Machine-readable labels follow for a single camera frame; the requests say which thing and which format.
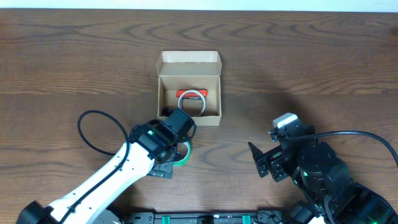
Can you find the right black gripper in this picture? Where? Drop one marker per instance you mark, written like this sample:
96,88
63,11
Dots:
270,164

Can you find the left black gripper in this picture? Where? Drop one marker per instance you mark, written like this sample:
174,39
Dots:
165,169

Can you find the green tape roll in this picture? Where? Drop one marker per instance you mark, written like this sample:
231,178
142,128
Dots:
186,154

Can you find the correction tape dispenser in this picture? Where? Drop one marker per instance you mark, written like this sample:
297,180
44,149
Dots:
166,112

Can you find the white tape roll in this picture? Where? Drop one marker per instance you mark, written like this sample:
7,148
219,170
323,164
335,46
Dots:
192,106

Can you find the cardboard box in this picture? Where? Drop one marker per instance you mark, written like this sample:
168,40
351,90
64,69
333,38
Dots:
190,70

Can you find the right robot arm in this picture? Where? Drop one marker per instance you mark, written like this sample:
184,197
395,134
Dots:
323,178

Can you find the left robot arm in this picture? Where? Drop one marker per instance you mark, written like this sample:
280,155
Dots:
146,146

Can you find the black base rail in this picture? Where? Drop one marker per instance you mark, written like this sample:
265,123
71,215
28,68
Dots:
260,217

